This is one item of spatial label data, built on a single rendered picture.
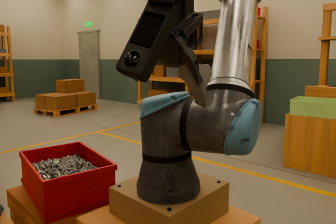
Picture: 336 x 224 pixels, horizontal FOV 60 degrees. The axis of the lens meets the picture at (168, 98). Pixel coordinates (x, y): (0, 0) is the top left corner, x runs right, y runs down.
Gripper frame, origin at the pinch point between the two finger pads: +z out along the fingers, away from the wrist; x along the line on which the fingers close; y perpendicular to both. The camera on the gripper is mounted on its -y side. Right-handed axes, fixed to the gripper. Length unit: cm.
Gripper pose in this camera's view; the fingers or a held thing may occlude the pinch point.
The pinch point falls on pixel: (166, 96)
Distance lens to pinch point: 53.3
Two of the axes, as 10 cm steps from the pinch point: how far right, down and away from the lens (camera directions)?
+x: -8.4, -3.3, 4.4
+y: 5.4, -5.9, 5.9
